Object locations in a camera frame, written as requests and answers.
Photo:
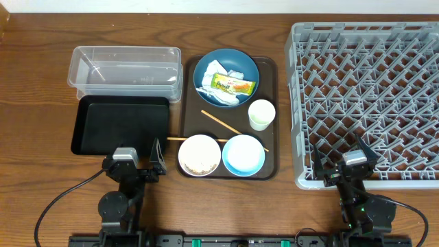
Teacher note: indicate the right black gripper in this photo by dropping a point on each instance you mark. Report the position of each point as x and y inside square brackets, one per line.
[345, 175]

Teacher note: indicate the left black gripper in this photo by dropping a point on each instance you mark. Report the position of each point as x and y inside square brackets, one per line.
[158, 169]

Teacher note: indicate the white paper cup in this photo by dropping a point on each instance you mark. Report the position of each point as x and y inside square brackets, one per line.
[261, 114]

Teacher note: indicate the green yellow snack wrapper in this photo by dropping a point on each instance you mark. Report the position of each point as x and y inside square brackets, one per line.
[232, 85]

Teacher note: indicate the blue round plate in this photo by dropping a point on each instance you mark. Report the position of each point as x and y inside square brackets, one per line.
[230, 62]

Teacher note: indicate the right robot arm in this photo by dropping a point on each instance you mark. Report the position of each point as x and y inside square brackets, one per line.
[369, 217]

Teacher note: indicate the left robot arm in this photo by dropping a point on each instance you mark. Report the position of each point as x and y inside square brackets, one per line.
[120, 210]

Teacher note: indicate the grey plastic dishwasher rack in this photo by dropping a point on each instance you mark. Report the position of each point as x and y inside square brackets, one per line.
[377, 81]

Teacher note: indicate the clear plastic waste bin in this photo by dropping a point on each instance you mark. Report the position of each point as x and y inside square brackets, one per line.
[127, 71]

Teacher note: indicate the wooden chopstick under bowls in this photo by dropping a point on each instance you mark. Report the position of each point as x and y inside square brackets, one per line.
[217, 140]

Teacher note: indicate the white bowl with crumbs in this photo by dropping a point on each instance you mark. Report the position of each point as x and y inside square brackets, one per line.
[199, 155]

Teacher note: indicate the wooden chopstick on tray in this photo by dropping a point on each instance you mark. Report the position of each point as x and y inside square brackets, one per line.
[220, 122]

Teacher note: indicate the black rectangular tray bin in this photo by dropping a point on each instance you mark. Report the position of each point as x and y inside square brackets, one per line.
[104, 123]

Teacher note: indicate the light blue bowl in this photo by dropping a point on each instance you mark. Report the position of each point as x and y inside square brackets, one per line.
[243, 155]

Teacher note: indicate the dark brown serving tray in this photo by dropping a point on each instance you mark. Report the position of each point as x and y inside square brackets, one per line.
[193, 121]

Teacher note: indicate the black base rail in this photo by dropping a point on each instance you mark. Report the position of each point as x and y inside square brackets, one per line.
[201, 241]

